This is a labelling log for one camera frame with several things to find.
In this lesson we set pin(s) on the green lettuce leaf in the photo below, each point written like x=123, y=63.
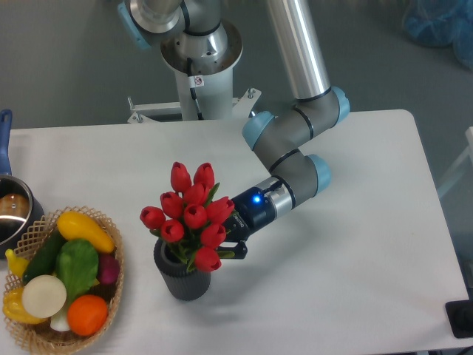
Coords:
x=77, y=268

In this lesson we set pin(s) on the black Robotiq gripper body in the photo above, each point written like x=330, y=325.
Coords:
x=252, y=212

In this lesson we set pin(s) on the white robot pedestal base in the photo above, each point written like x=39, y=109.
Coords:
x=203, y=68

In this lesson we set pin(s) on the orange fruit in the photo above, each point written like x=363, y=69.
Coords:
x=87, y=314

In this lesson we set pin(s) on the green cucumber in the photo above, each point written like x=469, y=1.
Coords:
x=44, y=260

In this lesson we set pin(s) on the red tulip bouquet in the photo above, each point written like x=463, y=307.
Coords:
x=189, y=221

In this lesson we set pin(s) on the purple red onion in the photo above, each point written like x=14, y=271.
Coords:
x=108, y=269

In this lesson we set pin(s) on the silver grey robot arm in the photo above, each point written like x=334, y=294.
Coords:
x=276, y=141

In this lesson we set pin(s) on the white round onion slice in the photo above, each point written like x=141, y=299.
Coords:
x=44, y=296

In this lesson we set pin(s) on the dark grey ribbed vase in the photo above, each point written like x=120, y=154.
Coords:
x=182, y=284

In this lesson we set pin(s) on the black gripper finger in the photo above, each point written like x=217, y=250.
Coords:
x=237, y=252

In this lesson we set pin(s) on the yellow squash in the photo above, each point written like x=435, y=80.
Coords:
x=74, y=225

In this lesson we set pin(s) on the yellow bell pepper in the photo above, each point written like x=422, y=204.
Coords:
x=14, y=310

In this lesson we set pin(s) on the blue plastic bag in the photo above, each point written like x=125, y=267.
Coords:
x=441, y=24

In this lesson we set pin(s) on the white leek stalk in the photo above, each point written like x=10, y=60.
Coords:
x=59, y=322

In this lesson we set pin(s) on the woven wicker basket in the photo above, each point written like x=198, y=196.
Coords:
x=40, y=338

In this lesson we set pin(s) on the black device at table edge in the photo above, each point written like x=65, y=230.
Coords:
x=460, y=318

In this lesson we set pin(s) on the blue handled saucepan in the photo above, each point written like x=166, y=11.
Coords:
x=19, y=207

